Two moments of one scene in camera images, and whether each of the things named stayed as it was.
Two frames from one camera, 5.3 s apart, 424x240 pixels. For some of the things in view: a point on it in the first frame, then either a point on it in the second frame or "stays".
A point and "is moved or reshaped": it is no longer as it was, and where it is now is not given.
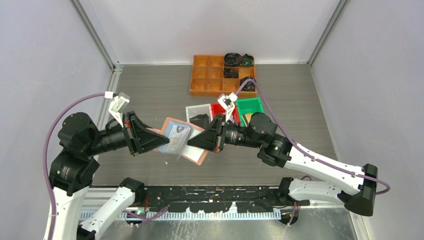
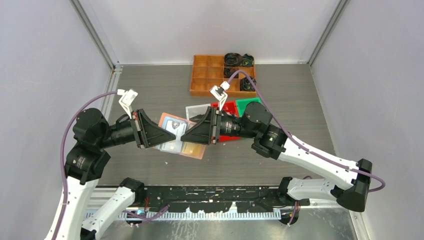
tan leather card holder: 163,129 is moved or reshaped
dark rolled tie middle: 231,72 stays
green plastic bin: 249,106 stays
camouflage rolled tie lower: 249,86 stays
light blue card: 168,133 -> 164,119
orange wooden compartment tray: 208,79 stays
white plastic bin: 201,115 stays
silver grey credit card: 178,140 is moved or reshaped
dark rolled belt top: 232,59 stays
